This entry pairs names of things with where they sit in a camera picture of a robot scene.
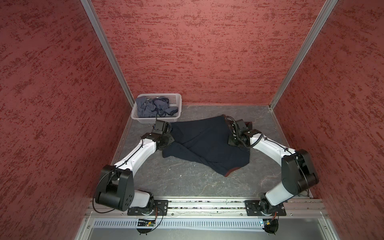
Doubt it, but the navy tank top red trim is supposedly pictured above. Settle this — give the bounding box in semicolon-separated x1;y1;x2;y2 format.
162;115;250;177

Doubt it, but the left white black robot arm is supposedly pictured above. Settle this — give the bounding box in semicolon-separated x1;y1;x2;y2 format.
93;133;174;215

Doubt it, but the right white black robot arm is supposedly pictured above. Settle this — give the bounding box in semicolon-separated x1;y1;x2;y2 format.
229;130;320;216

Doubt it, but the grey-blue tank top in basket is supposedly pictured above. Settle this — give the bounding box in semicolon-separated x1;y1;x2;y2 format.
136;97;179;118

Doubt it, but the right corner aluminium profile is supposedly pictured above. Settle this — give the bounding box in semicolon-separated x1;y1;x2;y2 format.
269;0;338;112

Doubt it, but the corner aluminium profile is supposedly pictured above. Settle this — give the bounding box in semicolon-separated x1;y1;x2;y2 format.
81;0;135;107
269;0;338;112

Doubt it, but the left corner aluminium profile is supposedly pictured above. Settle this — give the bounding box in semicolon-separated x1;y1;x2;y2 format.
81;0;135;107

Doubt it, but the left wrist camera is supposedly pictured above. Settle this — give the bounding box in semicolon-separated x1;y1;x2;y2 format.
152;120;172;135

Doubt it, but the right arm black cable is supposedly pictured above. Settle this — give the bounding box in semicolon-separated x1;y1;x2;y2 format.
224;115;265;150

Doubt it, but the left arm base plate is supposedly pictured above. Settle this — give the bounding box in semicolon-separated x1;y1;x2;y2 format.
127;200;169;217

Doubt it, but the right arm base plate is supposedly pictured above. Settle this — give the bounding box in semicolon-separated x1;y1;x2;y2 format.
245;200;287;217

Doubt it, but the aluminium front rail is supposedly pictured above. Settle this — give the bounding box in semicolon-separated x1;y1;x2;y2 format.
85;197;328;218

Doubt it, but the left circuit board with wires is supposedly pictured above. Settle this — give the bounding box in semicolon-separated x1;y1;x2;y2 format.
136;219;157;235

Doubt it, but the circuit board with wires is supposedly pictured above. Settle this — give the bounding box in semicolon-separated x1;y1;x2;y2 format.
136;219;157;235
263;219;279;235

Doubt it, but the right circuit board with wires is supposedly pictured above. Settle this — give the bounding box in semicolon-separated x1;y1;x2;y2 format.
263;219;279;235

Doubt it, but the white slotted cable duct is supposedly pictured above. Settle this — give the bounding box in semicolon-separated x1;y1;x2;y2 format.
92;218;264;232

